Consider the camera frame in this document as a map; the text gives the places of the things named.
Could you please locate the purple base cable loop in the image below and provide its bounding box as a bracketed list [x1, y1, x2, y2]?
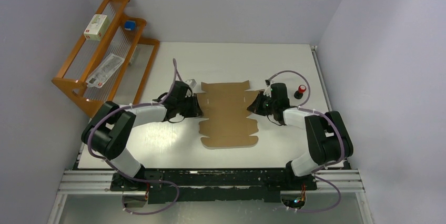
[121, 180, 181, 216]

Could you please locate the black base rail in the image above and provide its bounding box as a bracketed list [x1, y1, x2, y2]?
[109, 168, 317, 204]

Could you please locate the white green carton box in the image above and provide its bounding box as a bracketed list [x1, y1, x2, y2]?
[83, 14, 110, 41]

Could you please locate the blue round object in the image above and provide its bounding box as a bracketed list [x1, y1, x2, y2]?
[124, 21, 137, 31]

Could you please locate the brown cardboard box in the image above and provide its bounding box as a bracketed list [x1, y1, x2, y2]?
[197, 80, 259, 149]

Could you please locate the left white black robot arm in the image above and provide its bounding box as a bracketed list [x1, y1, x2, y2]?
[81, 79, 203, 190]

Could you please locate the orange wooden rack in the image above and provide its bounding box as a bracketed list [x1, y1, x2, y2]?
[52, 0, 160, 118]

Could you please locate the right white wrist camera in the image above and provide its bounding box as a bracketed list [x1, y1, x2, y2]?
[263, 79, 273, 98]

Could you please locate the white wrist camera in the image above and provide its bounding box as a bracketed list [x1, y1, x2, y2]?
[184, 79, 197, 97]
[263, 79, 273, 98]

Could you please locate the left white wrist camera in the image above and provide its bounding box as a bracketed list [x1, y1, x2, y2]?
[184, 79, 197, 97]

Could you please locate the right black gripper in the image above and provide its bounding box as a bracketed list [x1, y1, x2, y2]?
[247, 90, 276, 116]

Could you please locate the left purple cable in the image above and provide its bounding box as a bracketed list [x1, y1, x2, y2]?
[87, 58, 185, 185]

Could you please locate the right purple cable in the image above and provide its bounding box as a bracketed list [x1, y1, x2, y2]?
[265, 70, 349, 213]

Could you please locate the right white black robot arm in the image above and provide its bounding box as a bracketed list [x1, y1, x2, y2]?
[247, 83, 353, 189]

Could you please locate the clear plastic bag package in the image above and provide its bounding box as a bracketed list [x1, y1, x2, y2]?
[86, 53, 125, 88]

